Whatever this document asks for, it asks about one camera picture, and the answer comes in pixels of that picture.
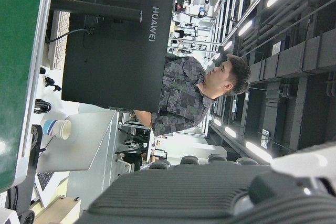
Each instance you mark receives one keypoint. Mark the black monitor stand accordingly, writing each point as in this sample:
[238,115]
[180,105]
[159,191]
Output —
[92,7]

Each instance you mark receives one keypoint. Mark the black conveyor roller bracket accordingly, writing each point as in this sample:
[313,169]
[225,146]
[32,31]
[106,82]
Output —
[34,150]

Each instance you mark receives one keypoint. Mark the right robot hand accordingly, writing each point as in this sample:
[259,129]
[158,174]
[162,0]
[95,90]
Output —
[183,197]

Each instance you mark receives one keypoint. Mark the striped paper cup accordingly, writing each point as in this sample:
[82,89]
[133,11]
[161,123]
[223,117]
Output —
[56,129]

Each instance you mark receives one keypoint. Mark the gray ventilation duct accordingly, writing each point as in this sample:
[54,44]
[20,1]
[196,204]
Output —
[288,61]

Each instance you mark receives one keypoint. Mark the silver laptop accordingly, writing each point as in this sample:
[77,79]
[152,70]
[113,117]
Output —
[84,140]

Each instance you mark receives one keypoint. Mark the black Huawei monitor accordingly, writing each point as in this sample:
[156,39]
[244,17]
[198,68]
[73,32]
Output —
[118,72]

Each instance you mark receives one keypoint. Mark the person in patterned gray shirt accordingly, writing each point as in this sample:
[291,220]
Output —
[181,98]

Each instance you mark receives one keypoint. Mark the black connector plugs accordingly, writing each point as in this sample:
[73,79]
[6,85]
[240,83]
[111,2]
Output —
[49,81]

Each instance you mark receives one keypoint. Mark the white keyboard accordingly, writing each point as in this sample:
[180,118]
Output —
[60,37]

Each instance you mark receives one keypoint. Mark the green conveyor belt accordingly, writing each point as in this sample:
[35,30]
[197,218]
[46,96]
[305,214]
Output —
[15,51]

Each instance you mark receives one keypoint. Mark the beige wooden table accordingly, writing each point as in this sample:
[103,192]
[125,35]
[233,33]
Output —
[60,212]

